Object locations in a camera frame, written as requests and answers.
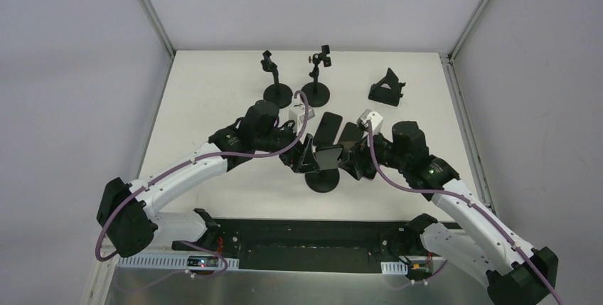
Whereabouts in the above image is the black phone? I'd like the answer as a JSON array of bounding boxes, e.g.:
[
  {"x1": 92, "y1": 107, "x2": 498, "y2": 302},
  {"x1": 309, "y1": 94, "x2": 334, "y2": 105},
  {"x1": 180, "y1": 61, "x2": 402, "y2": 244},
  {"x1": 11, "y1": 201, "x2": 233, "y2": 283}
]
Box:
[
  {"x1": 314, "y1": 144, "x2": 343, "y2": 171},
  {"x1": 337, "y1": 122, "x2": 365, "y2": 144}
]

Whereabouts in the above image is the purple phone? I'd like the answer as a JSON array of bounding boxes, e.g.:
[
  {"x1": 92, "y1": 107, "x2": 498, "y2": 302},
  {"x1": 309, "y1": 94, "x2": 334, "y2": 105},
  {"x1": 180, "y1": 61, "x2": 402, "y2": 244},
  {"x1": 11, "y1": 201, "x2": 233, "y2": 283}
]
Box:
[{"x1": 314, "y1": 112, "x2": 343, "y2": 147}]

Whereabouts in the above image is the black folding phone stand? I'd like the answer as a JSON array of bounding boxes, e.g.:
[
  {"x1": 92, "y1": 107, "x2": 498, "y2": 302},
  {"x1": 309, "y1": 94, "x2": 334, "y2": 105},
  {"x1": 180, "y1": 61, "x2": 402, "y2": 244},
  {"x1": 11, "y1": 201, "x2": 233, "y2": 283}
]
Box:
[{"x1": 368, "y1": 68, "x2": 407, "y2": 107}]

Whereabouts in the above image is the black round-base phone stand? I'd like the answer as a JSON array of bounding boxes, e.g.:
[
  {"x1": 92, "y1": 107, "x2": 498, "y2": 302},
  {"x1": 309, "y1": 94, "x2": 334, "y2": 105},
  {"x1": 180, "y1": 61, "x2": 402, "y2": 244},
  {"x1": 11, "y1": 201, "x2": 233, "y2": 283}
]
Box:
[{"x1": 260, "y1": 50, "x2": 293, "y2": 109}]

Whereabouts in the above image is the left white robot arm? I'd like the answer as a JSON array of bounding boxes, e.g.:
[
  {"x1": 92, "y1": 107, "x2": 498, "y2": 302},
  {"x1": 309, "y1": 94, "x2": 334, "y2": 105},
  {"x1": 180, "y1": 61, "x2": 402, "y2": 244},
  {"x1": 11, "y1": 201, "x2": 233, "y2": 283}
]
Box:
[{"x1": 95, "y1": 94, "x2": 319, "y2": 262}]

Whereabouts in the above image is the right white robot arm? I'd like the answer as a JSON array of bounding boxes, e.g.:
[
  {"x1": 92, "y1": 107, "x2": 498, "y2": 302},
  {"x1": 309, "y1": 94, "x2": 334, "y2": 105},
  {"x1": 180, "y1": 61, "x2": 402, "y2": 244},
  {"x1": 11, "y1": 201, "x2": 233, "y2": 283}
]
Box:
[{"x1": 342, "y1": 114, "x2": 563, "y2": 304}]

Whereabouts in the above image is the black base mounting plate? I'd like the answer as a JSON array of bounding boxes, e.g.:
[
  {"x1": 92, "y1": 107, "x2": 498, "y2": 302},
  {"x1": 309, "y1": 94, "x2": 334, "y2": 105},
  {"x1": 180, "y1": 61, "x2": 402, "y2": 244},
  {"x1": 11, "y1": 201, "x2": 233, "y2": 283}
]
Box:
[{"x1": 196, "y1": 214, "x2": 437, "y2": 274}]

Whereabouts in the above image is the right white cable duct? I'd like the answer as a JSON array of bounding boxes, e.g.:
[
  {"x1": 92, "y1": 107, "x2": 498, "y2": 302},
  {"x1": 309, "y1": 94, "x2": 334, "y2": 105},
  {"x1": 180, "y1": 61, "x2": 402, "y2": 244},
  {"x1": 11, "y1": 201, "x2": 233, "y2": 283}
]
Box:
[{"x1": 380, "y1": 261, "x2": 408, "y2": 275}]

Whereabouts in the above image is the white cable duct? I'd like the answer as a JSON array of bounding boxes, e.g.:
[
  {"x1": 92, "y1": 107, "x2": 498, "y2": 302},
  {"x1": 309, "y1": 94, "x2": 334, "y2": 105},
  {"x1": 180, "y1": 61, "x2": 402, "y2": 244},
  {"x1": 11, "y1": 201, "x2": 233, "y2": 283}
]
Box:
[
  {"x1": 380, "y1": 261, "x2": 408, "y2": 275},
  {"x1": 117, "y1": 253, "x2": 225, "y2": 271}
]

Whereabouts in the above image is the left white cable duct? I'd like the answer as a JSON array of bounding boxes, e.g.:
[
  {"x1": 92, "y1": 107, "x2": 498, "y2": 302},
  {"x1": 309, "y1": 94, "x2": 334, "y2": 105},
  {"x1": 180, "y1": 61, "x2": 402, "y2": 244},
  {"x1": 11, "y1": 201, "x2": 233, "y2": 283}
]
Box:
[{"x1": 117, "y1": 253, "x2": 225, "y2": 271}]

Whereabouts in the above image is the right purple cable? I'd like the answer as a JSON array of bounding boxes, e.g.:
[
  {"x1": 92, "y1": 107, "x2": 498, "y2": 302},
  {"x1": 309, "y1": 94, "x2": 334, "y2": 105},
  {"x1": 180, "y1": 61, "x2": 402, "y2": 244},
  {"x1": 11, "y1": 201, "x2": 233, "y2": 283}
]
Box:
[{"x1": 365, "y1": 121, "x2": 566, "y2": 305}]

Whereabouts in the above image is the purple cable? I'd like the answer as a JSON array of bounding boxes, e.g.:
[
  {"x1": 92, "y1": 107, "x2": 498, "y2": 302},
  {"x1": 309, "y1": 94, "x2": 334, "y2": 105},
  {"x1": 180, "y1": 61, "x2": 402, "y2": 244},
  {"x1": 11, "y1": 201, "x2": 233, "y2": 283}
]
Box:
[
  {"x1": 365, "y1": 121, "x2": 566, "y2": 305},
  {"x1": 95, "y1": 90, "x2": 311, "y2": 279}
]

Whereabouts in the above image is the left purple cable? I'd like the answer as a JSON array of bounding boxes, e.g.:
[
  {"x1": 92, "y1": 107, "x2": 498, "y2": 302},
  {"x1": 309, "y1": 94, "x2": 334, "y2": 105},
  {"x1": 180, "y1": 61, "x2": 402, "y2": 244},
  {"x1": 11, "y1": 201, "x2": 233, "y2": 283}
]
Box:
[{"x1": 95, "y1": 90, "x2": 311, "y2": 279}]

